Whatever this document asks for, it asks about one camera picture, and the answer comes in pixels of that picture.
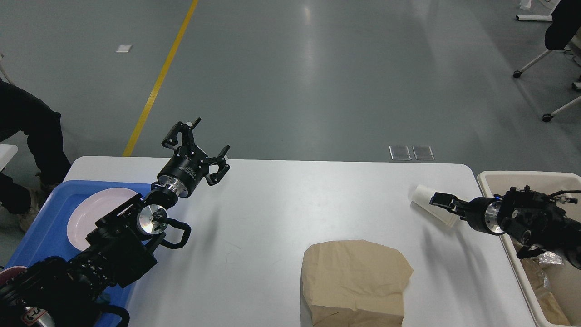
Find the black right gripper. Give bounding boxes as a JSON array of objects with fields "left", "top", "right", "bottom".
[{"left": 429, "top": 192, "right": 505, "bottom": 235}]

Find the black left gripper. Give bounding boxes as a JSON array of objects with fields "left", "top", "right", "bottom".
[{"left": 151, "top": 117, "right": 230, "bottom": 198}]

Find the white tissue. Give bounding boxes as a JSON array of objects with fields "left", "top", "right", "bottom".
[{"left": 411, "top": 184, "right": 459, "bottom": 228}]

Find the pink plastic plate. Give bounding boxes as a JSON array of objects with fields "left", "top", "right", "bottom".
[{"left": 66, "top": 188, "right": 137, "bottom": 251}]

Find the brown paper bag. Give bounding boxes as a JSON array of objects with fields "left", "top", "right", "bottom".
[{"left": 301, "top": 240, "right": 414, "bottom": 327}]

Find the foil ball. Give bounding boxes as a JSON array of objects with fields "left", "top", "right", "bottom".
[{"left": 536, "top": 251, "right": 564, "bottom": 266}]

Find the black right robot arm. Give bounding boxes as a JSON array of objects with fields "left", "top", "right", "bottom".
[{"left": 429, "top": 186, "right": 581, "bottom": 269}]

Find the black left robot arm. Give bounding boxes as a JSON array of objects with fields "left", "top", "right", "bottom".
[{"left": 1, "top": 118, "right": 230, "bottom": 327}]

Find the clear floor plate right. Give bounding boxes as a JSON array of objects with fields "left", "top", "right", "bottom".
[{"left": 412, "top": 145, "right": 434, "bottom": 161}]

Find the clear floor plate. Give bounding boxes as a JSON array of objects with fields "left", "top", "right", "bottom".
[
  {"left": 412, "top": 145, "right": 434, "bottom": 161},
  {"left": 389, "top": 145, "right": 412, "bottom": 161}
]

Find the clear floor plate left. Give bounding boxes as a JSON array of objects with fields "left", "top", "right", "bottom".
[{"left": 389, "top": 145, "right": 412, "bottom": 161}]

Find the beige plastic bin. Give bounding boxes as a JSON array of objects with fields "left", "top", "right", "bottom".
[{"left": 478, "top": 170, "right": 581, "bottom": 327}]

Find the brown paper in bin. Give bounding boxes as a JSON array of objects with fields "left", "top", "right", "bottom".
[{"left": 534, "top": 287, "right": 571, "bottom": 326}]

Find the blue plastic tray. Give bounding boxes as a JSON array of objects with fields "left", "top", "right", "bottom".
[{"left": 1, "top": 180, "right": 165, "bottom": 327}]

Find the person in black trousers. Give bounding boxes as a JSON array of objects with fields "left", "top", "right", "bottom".
[{"left": 0, "top": 81, "right": 71, "bottom": 233}]

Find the pink mug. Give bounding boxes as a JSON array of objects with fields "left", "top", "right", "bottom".
[{"left": 0, "top": 266, "right": 27, "bottom": 286}]

